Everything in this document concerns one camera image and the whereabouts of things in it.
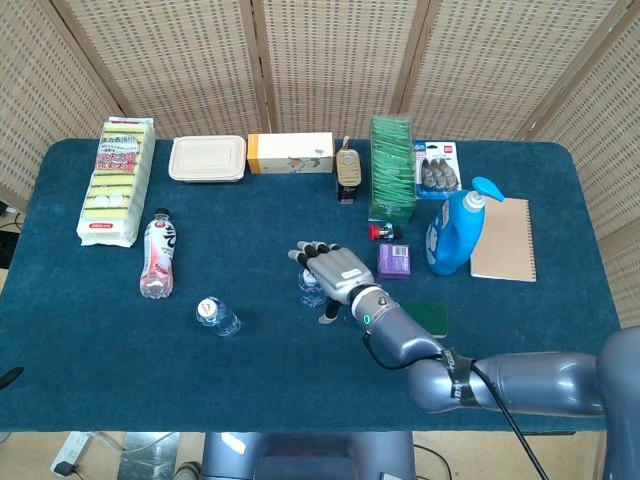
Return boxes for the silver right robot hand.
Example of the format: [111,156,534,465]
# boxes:
[287,240,376,325]

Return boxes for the white power strip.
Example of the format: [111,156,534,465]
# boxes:
[49,431,91,476]

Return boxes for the silver table leg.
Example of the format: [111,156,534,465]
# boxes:
[119,432,181,480]

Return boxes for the beige lidded food container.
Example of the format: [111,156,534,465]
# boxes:
[168,135,248,184]

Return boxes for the blue table cloth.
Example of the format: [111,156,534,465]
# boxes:
[0,138,632,434]

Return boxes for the blue detergent bottle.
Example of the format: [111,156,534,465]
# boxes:
[425,175,506,277]

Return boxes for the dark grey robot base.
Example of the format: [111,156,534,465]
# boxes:
[199,431,416,480]

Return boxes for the woven wooden folding screen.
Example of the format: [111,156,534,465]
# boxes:
[0,0,640,331]

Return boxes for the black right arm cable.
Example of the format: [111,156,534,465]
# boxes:
[362,332,549,480]

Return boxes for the small red capped bottle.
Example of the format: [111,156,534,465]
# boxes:
[368,224,403,243]

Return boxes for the purple small box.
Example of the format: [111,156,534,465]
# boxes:
[375,243,415,280]

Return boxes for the clear water bottle white cap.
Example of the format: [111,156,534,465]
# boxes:
[297,267,327,308]
[195,296,242,338]

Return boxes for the kraft spiral notebook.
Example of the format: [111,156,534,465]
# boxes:
[469,197,538,284]

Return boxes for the yellow sponge multipack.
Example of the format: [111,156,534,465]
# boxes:
[76,116,157,248]

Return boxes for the black device with cables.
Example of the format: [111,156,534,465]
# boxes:
[0,199,24,269]

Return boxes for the small brown brush pack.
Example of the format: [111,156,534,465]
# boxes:
[334,135,360,205]

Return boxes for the green yellow scouring sponge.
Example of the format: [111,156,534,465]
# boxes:
[401,300,450,340]

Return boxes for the pink white drink bottle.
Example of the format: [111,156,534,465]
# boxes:
[139,207,181,300]

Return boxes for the blue blister pack of clips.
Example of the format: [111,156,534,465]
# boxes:
[413,140,463,201]

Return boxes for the clear box of green sachets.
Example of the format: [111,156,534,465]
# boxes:
[368,115,418,224]

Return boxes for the white orange cardboard box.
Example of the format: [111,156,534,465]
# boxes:
[246,131,336,176]

